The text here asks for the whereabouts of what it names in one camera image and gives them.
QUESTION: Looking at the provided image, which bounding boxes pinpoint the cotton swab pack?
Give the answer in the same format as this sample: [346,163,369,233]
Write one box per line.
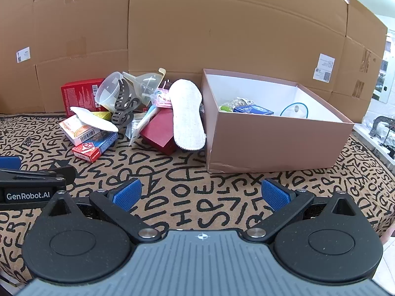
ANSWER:
[125,112,149,139]

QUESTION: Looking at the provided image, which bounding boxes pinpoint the bright red box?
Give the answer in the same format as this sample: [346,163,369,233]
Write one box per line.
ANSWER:
[61,78,107,118]

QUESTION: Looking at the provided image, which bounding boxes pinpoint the large white insole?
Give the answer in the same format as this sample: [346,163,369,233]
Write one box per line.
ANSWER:
[169,79,207,151]

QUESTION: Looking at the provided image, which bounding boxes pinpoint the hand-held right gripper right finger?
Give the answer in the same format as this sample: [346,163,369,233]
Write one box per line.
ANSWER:
[243,179,367,245]

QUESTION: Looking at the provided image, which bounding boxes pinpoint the clear plastic cup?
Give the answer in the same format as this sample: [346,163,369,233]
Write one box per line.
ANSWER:
[95,72,139,113]

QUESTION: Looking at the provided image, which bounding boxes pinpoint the brown cardboard backdrop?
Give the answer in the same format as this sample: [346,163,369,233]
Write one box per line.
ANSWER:
[0,0,388,124]

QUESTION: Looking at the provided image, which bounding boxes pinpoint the white orange medicine box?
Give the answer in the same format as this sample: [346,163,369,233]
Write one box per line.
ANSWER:
[59,115,102,146]

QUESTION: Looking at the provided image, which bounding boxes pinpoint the clear snack bag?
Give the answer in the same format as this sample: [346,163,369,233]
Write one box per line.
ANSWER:
[224,97,255,108]

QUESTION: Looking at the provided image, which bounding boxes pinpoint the dark red box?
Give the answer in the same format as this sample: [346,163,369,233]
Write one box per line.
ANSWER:
[139,109,178,155]

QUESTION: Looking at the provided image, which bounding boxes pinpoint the blue white box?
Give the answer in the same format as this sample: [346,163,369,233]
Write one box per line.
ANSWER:
[233,105,275,116]

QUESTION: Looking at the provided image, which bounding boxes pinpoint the small white insole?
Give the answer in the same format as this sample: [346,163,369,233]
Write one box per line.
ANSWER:
[70,106,119,133]

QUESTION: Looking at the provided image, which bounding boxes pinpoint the white blue tube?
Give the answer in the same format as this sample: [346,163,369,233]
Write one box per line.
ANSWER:
[128,105,158,147]

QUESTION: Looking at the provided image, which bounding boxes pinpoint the grey hair claw clip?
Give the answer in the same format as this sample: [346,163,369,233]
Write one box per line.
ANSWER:
[111,79,142,127]

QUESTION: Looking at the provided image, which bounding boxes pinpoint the large white paper label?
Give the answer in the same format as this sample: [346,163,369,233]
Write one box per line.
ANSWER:
[313,53,336,83]

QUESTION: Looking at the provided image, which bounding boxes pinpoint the small white paper label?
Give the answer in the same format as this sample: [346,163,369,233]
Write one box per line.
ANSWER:
[16,47,32,64]

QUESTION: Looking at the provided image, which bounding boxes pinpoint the pink cardboard box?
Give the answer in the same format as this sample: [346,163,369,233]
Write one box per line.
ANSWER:
[201,68,355,174]

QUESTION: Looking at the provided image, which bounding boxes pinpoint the red blue card box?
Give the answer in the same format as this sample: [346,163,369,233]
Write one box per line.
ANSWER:
[72,131,118,163]

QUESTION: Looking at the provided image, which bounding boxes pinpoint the pink white packet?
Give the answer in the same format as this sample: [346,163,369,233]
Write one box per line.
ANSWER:
[151,88,173,109]

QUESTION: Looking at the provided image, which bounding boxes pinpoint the glass door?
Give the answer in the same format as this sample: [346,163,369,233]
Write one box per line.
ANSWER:
[372,29,395,104]

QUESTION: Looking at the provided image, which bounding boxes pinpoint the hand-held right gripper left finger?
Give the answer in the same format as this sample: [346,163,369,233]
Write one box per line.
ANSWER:
[40,178,161,245]

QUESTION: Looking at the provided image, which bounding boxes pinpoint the grey metal clamp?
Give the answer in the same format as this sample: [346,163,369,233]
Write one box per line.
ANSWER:
[369,115,395,147]

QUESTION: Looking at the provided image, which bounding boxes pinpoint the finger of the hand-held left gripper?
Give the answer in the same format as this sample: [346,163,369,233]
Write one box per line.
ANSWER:
[0,157,22,169]
[0,166,77,182]

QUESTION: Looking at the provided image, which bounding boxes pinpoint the letter-printed beige blanket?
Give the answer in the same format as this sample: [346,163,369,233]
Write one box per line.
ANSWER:
[0,112,395,287]

